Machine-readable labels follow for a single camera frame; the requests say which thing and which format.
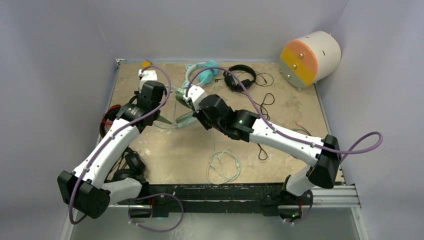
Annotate small yellow block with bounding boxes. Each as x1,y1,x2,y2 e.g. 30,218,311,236
141,60,152,68

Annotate mint green headphones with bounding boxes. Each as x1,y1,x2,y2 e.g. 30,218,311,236
153,103,242,185

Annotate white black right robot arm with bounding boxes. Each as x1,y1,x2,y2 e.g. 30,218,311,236
187,93,341,204

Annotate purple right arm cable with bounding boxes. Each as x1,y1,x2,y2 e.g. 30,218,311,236
184,66,384,163

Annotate teal cat ear headphones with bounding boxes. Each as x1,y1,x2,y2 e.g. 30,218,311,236
182,60,219,89

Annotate round pastel drawer box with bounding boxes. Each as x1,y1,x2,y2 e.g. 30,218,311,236
280,31,342,89

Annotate small black headphones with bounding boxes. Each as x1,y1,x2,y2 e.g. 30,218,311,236
214,63,314,162

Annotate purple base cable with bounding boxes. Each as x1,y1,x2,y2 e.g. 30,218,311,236
128,193,185,233

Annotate red headphones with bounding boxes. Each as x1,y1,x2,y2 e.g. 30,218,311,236
99,104,122,138

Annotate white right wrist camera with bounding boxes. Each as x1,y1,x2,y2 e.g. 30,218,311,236
183,85,208,113

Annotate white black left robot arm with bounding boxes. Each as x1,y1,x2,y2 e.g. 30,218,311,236
57,80,166,219

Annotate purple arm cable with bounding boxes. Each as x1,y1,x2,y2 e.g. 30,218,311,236
184,66,384,163
67,65,172,225

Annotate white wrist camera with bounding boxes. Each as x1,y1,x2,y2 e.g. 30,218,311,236
183,85,208,113
138,69,158,91

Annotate black blue gaming headphones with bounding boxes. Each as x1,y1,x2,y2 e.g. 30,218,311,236
105,147,147,183

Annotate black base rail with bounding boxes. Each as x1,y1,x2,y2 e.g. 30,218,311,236
119,182,313,220

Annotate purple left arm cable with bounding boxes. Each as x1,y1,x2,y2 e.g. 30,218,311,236
67,65,172,225

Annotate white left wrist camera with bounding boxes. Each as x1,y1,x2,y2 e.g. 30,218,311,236
138,69,158,91

